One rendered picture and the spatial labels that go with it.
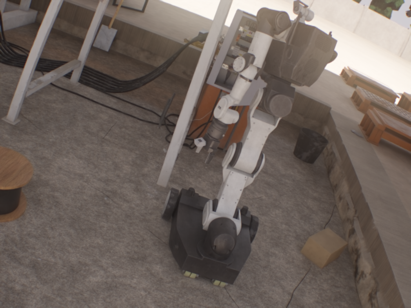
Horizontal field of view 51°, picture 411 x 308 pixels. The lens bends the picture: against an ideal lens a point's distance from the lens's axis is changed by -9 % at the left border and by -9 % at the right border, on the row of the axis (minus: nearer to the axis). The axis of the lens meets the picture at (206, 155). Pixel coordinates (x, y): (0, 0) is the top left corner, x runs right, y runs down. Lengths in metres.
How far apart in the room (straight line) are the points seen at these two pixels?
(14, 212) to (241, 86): 1.36
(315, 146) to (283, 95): 2.58
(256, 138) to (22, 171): 1.26
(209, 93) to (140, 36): 2.08
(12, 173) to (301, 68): 1.56
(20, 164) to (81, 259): 0.61
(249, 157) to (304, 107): 3.48
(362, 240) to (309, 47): 1.72
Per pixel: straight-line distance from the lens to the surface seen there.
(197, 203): 2.84
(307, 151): 4.83
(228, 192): 2.58
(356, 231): 3.61
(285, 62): 2.33
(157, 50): 5.89
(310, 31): 2.29
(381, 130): 5.54
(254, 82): 3.32
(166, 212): 2.82
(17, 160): 2.60
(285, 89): 2.33
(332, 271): 3.28
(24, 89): 3.41
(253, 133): 2.47
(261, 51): 2.26
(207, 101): 4.08
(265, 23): 2.27
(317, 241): 3.21
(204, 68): 3.07
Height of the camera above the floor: 1.56
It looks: 23 degrees down
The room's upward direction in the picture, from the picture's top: 23 degrees clockwise
